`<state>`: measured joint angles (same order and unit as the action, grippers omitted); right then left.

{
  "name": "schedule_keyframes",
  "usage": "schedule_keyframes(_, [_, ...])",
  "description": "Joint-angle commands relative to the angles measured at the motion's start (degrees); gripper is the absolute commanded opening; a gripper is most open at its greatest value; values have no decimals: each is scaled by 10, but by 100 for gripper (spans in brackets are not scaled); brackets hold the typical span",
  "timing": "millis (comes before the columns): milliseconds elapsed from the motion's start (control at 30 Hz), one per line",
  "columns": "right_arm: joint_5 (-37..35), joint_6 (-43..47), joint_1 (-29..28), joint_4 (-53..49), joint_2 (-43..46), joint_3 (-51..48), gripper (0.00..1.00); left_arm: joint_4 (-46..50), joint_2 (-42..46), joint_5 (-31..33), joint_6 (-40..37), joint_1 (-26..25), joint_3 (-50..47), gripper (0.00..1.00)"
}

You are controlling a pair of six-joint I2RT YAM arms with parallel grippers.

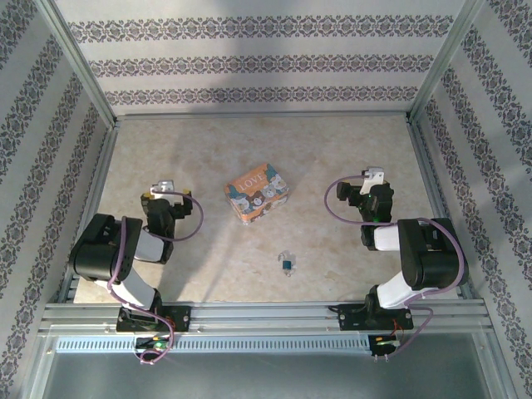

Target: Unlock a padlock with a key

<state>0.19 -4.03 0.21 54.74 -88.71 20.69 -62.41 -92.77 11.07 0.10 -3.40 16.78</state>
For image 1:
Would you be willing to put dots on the small clear teal object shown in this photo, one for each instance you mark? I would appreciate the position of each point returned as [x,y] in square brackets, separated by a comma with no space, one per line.
[287,264]

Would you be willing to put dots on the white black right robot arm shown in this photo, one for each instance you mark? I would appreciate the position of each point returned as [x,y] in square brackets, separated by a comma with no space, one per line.
[432,257]

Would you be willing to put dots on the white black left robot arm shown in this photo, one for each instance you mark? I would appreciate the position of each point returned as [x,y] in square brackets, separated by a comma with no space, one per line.
[104,249]

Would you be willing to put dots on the orange LOVE bear tin box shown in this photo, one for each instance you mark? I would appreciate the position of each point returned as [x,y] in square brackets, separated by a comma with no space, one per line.
[255,193]

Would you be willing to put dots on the left control board green light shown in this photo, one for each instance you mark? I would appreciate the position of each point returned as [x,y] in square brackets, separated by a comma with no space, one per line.
[156,344]

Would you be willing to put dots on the control board green light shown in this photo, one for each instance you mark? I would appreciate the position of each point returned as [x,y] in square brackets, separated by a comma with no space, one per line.
[384,341]
[156,344]

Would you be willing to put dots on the right control board green light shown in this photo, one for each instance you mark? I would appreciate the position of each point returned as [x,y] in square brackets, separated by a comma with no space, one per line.
[384,341]

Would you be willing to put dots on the aluminium side frame rail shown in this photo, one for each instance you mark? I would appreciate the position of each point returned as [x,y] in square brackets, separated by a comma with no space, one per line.
[95,174]
[436,199]

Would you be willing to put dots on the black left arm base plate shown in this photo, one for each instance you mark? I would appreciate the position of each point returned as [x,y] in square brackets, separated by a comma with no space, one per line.
[178,318]

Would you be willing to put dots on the aluminium rear frame rail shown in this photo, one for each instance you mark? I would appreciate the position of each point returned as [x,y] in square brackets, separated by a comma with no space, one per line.
[262,116]

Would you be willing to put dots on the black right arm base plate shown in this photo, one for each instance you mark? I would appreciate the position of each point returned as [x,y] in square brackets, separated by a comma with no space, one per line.
[353,316]

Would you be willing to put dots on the aluminium frame post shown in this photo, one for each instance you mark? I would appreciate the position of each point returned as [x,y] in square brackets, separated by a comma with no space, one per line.
[79,62]
[444,62]

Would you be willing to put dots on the aluminium mounting rail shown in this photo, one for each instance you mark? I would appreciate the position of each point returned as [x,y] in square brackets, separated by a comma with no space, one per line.
[266,316]

